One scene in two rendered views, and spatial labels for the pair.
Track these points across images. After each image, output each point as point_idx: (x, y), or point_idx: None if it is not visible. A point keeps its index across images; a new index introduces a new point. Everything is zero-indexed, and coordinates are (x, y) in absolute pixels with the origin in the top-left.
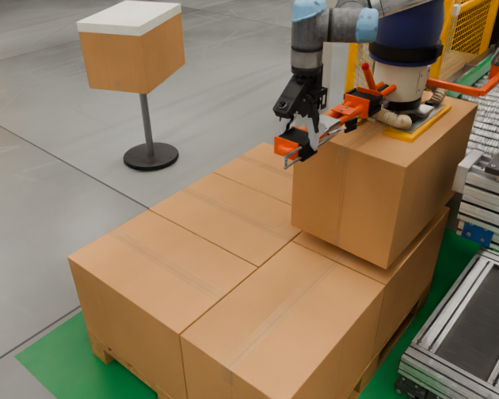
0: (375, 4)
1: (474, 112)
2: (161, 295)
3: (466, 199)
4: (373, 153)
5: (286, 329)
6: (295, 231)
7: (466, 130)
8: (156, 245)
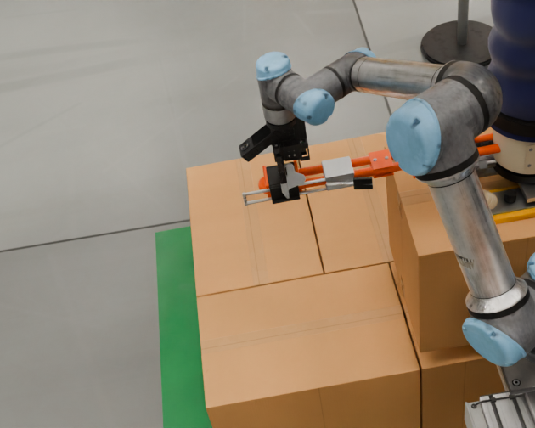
0: (354, 80)
1: None
2: (217, 251)
3: None
4: (413, 220)
5: (278, 349)
6: None
7: None
8: (262, 195)
